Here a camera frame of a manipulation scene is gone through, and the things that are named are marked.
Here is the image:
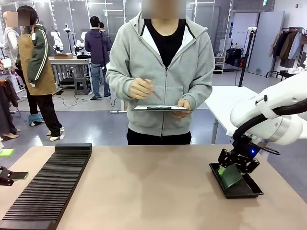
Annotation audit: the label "person's left hand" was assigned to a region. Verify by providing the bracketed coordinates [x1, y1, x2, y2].
[172, 98, 192, 118]

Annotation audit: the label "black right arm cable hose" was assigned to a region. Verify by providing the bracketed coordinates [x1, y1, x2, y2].
[231, 97, 307, 144]

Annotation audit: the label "white background work table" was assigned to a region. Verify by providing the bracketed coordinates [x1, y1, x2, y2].
[48, 56, 93, 89]

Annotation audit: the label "black bags pile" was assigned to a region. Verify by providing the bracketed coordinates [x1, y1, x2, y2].
[225, 47, 243, 67]

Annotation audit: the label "light grey hanging coat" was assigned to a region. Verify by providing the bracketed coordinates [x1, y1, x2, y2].
[287, 32, 303, 60]

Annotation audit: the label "black tripod pole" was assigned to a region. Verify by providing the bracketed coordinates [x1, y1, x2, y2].
[236, 26, 257, 88]

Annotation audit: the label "person in dark clothes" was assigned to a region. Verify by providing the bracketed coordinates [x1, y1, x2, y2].
[99, 22, 113, 52]

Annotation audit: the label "white side table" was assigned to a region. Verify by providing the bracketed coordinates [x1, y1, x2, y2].
[204, 85, 261, 144]

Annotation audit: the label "black slotted PCB rack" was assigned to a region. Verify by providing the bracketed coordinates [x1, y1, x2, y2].
[0, 143, 93, 230]

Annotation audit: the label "person's left forearm grey sleeve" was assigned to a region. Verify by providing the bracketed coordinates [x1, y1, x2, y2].
[182, 70, 214, 113]

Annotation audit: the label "person in grey hoodie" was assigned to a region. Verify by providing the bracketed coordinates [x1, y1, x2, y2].
[105, 11, 215, 146]

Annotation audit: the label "white shoe shelf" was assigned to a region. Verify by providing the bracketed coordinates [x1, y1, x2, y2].
[213, 56, 226, 74]

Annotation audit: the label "black clothes rack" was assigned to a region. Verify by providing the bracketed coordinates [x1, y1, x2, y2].
[265, 27, 307, 79]

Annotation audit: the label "person's right forearm grey sleeve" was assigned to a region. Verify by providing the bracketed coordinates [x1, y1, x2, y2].
[105, 68, 137, 98]

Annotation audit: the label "woman in brown apron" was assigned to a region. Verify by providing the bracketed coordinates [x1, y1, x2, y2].
[14, 5, 65, 142]

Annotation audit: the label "man in purple jacket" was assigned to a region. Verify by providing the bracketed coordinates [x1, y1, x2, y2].
[84, 15, 112, 101]

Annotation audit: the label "dark hanging clothes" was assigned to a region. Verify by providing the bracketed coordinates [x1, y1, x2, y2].
[0, 78, 20, 136]

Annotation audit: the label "red pen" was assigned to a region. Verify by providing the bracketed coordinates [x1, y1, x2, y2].
[140, 77, 162, 100]

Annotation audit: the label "green PCB board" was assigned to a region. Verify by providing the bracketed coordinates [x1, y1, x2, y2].
[217, 163, 243, 189]

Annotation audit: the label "grey door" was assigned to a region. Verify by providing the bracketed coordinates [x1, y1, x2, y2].
[248, 11, 285, 77]

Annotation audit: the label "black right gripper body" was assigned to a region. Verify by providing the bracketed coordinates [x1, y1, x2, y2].
[231, 135, 261, 160]

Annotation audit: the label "beige hanging coat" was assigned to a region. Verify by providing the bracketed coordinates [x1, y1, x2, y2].
[270, 31, 283, 58]

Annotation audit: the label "brown hanging coat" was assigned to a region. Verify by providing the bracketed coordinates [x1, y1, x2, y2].
[279, 31, 297, 68]

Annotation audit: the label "flat cardboard box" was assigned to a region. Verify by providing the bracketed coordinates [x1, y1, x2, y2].
[53, 53, 74, 60]

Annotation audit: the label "black shallow plastic tray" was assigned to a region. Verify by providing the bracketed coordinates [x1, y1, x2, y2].
[209, 162, 264, 199]

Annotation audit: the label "person's right hand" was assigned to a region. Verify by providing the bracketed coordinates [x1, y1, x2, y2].
[129, 77, 154, 99]

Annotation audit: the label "grey plastic stool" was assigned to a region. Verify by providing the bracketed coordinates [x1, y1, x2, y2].
[73, 76, 90, 96]

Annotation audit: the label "grey clipboard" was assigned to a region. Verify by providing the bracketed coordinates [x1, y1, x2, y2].
[130, 105, 189, 112]

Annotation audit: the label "black floor cable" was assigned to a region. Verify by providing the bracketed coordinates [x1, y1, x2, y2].
[55, 90, 90, 107]

